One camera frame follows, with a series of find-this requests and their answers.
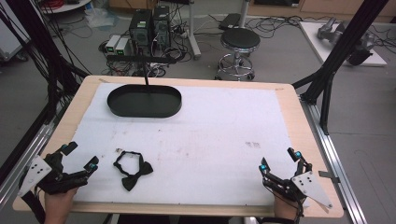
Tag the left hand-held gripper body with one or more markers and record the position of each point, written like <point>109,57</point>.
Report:
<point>46,177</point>

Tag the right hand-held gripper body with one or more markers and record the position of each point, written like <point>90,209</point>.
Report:
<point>299,186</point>

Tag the black bow tie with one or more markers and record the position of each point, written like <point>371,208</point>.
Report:
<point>132,170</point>

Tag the black oval tray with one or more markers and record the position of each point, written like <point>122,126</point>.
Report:
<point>144,101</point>

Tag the person's right hand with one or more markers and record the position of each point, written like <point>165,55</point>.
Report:
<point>285,207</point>

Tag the person's left hand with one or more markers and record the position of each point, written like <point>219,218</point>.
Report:
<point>59,205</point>

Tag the white table mat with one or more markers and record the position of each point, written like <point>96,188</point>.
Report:
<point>186,140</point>

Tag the small white power unit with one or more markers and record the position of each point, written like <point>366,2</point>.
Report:
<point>112,44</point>
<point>122,46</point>

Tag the black round stool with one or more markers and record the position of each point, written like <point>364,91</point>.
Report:
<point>239,53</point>

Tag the white floor board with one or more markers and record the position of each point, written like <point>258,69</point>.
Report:
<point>330,43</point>

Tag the grey robot part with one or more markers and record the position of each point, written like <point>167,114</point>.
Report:
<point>345,37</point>

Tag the black computer tower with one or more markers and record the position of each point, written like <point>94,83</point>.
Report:
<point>162,28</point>
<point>141,31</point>

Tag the round white table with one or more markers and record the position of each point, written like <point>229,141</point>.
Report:
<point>62,5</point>

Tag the black flat box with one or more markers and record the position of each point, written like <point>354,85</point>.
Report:
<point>229,21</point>

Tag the white table leg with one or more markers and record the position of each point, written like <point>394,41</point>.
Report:
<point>191,28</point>

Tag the aluminium rail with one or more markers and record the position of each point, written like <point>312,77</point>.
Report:
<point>21,165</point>
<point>333,161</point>

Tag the black metal frame post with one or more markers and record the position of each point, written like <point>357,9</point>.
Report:
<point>339,53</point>
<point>46,46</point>

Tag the black camera stand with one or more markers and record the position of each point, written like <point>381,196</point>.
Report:
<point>145,62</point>

